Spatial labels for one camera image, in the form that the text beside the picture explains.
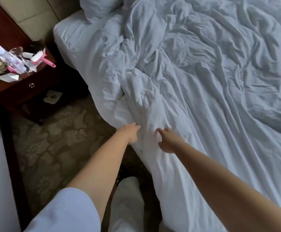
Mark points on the beige padded headboard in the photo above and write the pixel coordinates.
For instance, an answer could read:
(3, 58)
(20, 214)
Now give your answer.
(34, 16)

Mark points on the person's right hand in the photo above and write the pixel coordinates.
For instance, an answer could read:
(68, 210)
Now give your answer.
(169, 141)

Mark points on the white bed sheet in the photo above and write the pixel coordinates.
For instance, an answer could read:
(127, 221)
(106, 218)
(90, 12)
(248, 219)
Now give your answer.
(68, 33)

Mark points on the person's left hand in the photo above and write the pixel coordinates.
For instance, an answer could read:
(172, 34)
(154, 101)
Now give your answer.
(130, 132)

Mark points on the dark wooden nightstand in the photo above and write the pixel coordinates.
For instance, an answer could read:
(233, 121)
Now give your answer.
(19, 89)

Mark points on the clear glass ashtray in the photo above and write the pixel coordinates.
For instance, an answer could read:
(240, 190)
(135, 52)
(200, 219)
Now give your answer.
(16, 50)

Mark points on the black round object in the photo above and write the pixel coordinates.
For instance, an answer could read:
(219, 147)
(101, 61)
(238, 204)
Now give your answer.
(33, 47)

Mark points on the white pillow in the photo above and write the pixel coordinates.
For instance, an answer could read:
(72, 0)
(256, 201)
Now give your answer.
(99, 6)

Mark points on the person's right forearm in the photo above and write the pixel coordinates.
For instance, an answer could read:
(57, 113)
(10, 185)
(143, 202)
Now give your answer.
(232, 190)

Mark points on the person's white shirt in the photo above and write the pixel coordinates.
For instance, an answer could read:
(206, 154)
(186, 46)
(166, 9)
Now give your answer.
(63, 212)

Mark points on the person's left forearm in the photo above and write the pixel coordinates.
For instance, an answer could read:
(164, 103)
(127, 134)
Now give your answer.
(101, 171)

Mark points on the pink lint roller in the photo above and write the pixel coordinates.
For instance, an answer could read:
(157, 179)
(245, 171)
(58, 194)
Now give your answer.
(41, 58)

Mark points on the white paper under nightstand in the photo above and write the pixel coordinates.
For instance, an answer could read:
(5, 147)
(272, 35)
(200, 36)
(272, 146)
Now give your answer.
(52, 97)

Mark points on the white duvet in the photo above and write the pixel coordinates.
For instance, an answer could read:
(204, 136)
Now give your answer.
(217, 70)

